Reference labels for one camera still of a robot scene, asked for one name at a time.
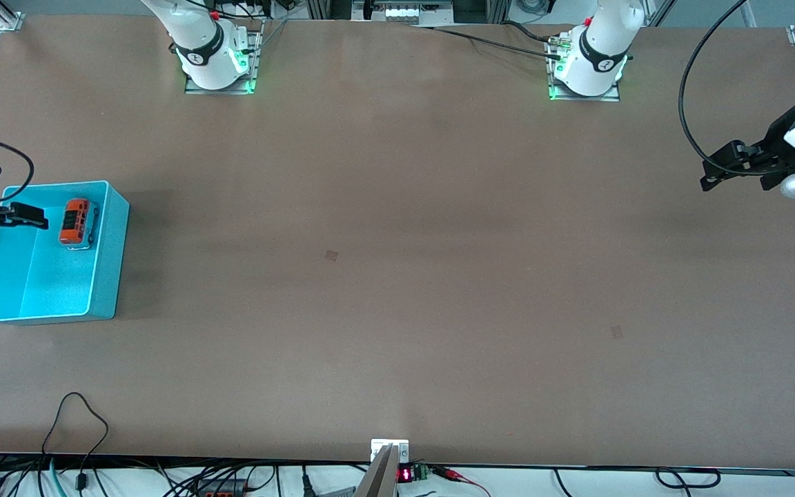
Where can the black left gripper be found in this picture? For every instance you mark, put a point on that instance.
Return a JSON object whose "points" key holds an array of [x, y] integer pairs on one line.
{"points": [[778, 140]]}

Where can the orange toy bus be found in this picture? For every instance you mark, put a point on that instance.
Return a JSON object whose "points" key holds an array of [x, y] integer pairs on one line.
{"points": [[74, 221]]}

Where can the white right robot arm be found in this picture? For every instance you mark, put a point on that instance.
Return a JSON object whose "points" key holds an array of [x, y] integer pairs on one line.
{"points": [[197, 34]]}

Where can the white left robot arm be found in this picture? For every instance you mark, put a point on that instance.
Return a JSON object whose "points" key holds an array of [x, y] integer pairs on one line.
{"points": [[601, 41]]}

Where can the blue plastic box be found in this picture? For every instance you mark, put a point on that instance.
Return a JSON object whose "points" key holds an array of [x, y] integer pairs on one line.
{"points": [[52, 283]]}

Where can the black power strip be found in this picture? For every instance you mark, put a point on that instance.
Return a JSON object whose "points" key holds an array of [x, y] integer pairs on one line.
{"points": [[221, 491]]}

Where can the white device on rack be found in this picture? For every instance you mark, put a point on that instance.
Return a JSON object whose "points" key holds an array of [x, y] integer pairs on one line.
{"points": [[408, 12]]}

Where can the red digit display module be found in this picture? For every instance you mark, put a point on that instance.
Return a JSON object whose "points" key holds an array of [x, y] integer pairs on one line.
{"points": [[406, 474]]}

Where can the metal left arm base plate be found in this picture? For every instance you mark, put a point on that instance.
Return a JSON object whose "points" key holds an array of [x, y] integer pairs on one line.
{"points": [[604, 98]]}

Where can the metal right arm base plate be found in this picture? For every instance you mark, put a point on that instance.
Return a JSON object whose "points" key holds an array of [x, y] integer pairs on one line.
{"points": [[257, 55]]}

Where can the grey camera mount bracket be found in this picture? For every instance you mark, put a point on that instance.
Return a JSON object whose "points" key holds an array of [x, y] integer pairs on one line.
{"points": [[380, 476]]}

